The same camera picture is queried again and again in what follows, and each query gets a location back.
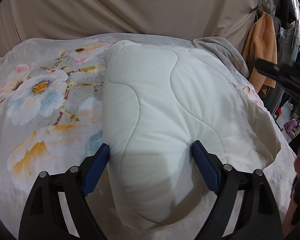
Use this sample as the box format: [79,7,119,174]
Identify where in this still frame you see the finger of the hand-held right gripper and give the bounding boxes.
[255,59,300,98]

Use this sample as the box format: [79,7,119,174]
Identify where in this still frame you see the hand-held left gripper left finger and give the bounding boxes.
[19,143,110,240]

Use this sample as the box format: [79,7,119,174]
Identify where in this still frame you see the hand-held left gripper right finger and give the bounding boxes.
[191,140,283,240]

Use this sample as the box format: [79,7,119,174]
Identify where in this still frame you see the cream quilted jacket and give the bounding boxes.
[100,40,282,232]

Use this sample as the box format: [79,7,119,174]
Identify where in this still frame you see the dark hanging clothes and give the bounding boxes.
[275,0,300,63]

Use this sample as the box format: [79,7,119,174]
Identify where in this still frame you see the orange hanging garment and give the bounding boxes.
[241,11,278,98]

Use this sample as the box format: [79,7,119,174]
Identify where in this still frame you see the grey fleece cloth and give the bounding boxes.
[192,37,250,78]

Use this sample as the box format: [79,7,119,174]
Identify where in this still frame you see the purple plastic bag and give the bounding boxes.
[284,119,297,137]

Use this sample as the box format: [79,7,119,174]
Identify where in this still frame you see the grey floral blanket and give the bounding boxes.
[0,33,298,240]

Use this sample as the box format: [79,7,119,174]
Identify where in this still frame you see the beige backdrop sheet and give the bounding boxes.
[0,0,267,55]

